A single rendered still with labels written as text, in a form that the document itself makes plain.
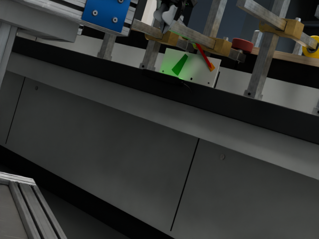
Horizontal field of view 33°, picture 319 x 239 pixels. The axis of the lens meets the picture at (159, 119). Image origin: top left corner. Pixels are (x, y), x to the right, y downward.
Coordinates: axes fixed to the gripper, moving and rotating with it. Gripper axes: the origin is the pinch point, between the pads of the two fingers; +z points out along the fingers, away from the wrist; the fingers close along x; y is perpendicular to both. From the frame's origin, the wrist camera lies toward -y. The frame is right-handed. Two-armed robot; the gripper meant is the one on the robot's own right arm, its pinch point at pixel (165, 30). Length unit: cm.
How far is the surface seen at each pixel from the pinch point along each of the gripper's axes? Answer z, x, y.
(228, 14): -148, -432, -580
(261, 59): -0.8, 21.0, -24.8
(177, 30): -1.4, 1.4, -3.9
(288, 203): 42, 34, -47
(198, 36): -2.6, 1.4, -14.6
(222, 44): -3.0, 4.9, -24.1
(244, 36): -132, -439, -651
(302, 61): -6, 24, -46
